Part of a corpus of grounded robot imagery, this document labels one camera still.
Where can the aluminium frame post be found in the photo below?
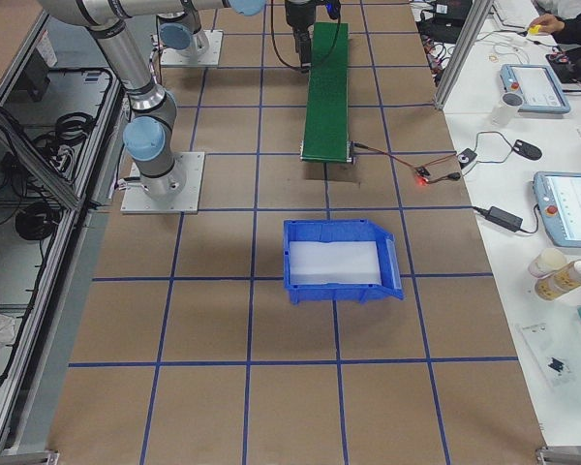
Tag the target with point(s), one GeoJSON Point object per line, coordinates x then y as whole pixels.
{"type": "Point", "coordinates": [470, 30]}

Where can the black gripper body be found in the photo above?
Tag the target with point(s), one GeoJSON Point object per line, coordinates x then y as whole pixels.
{"type": "Point", "coordinates": [297, 14]}

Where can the green conveyor belt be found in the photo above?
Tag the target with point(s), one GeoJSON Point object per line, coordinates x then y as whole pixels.
{"type": "Point", "coordinates": [326, 134]}

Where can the white paper cup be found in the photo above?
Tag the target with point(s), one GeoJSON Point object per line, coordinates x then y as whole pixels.
{"type": "Point", "coordinates": [546, 262]}

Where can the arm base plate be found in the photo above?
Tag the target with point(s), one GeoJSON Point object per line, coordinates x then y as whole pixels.
{"type": "Point", "coordinates": [182, 49]}
{"type": "Point", "coordinates": [176, 192]}

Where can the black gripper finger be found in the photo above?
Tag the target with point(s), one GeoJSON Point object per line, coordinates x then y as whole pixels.
{"type": "Point", "coordinates": [305, 57]}

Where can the far teach pendant tablet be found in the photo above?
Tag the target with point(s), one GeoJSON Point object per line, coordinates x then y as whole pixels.
{"type": "Point", "coordinates": [537, 86]}

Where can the blue plastic bin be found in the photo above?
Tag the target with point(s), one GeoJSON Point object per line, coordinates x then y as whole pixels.
{"type": "Point", "coordinates": [340, 260]}

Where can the black computer mouse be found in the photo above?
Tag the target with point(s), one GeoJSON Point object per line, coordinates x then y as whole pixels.
{"type": "Point", "coordinates": [527, 150]}

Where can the yellow drink can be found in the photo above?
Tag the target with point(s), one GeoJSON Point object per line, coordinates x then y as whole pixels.
{"type": "Point", "coordinates": [560, 282]}

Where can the small red-lit sensor board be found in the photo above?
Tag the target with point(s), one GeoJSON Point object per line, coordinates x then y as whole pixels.
{"type": "Point", "coordinates": [422, 175]}

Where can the black power adapter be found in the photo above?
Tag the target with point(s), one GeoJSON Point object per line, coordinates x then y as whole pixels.
{"type": "Point", "coordinates": [504, 219]}

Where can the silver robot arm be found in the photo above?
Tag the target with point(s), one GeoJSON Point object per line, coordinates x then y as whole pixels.
{"type": "Point", "coordinates": [188, 19]}
{"type": "Point", "coordinates": [147, 137]}

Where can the near teach pendant tablet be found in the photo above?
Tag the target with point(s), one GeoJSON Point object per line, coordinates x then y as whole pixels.
{"type": "Point", "coordinates": [558, 196]}

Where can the teach pendant tablet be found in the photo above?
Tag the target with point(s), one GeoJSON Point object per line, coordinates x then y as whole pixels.
{"type": "Point", "coordinates": [558, 196]}
{"type": "Point", "coordinates": [537, 86]}

